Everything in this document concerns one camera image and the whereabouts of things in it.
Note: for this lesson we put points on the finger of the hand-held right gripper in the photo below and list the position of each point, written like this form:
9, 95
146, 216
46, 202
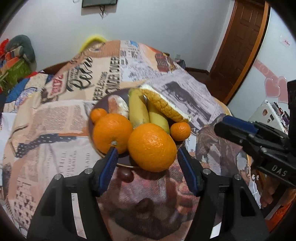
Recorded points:
233, 135
240, 124

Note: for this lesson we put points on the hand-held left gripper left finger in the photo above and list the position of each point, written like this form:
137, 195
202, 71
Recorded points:
108, 169

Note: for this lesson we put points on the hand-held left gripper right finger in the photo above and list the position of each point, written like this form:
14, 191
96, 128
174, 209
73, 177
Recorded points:
188, 171

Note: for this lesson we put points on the large orange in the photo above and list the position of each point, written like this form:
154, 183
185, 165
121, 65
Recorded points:
151, 148
112, 134

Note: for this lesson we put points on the small tangerine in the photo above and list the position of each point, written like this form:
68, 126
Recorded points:
98, 115
180, 131

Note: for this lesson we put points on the yellow toy banana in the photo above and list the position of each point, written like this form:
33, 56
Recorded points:
159, 120
138, 109

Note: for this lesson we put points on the grey round plate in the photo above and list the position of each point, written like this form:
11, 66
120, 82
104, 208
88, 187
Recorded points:
101, 104

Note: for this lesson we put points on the toy bread slice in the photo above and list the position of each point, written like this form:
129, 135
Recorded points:
161, 104

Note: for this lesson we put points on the person's right hand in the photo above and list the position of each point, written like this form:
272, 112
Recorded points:
269, 197

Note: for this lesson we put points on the dark red grape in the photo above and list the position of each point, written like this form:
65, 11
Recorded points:
126, 176

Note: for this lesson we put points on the white box with stickers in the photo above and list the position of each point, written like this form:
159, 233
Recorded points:
266, 113

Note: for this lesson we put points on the orange cloth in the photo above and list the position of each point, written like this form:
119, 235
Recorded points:
282, 215

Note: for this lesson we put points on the white heart print wardrobe door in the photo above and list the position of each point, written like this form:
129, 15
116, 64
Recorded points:
275, 69

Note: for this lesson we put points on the newspaper print tablecloth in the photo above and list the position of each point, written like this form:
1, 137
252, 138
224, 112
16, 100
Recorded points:
57, 115

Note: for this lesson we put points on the brown wooden door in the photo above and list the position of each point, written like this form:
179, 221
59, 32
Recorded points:
240, 46

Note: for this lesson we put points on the black bag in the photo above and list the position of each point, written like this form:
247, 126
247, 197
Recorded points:
181, 63

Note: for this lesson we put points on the blue patchwork quilt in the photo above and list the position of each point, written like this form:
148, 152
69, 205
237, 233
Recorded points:
13, 92

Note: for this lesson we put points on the yellow foam arch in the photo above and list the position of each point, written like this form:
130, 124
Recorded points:
92, 39

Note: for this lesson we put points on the small black wall monitor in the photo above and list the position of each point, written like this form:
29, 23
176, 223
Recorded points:
99, 2

